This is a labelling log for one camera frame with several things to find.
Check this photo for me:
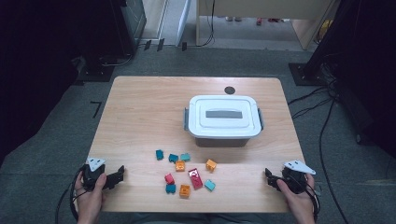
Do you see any clear brown storage box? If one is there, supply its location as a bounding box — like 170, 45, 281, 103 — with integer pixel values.
183, 106, 265, 148

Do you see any person's dark clothing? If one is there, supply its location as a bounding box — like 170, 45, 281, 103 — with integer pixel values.
130, 212, 275, 224

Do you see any white box lid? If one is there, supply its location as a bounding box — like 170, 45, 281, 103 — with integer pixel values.
187, 94, 262, 139

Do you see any long black floor cable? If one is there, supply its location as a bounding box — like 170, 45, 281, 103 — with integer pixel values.
318, 99, 349, 224

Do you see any black stand base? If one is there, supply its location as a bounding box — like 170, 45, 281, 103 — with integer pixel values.
78, 55, 134, 82

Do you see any dark equipment cabinet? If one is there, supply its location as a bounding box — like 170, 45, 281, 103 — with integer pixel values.
120, 0, 148, 57

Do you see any long red toy block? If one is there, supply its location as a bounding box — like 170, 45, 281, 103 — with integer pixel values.
188, 167, 204, 190

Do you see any yellow object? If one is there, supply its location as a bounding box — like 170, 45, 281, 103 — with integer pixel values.
317, 19, 334, 43

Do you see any person's left hand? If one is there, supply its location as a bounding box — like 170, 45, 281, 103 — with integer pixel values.
74, 173, 108, 218

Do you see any white upright panel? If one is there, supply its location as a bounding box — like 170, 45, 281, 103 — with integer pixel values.
175, 0, 192, 47

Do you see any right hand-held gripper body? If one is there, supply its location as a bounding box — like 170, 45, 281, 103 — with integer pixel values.
281, 160, 317, 194

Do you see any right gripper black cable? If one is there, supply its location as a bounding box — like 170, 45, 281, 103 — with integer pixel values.
306, 181, 321, 223

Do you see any dark curtain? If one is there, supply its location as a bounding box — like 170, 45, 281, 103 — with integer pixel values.
311, 0, 396, 160
0, 0, 125, 162

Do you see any light wooden desk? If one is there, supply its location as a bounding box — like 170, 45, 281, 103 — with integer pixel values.
195, 0, 339, 50

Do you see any black stand with base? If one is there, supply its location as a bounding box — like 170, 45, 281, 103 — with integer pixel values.
288, 0, 347, 87

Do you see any person's right hand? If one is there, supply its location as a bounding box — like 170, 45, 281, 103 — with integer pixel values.
276, 174, 317, 218

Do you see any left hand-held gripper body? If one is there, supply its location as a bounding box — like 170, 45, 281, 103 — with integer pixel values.
81, 157, 108, 191

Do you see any black hanging cable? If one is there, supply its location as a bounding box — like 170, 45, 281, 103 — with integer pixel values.
199, 0, 217, 48

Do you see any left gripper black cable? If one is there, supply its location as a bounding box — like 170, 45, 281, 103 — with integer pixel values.
55, 166, 87, 224

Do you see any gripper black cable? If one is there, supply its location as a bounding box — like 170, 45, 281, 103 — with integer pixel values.
306, 181, 321, 223
55, 166, 87, 224

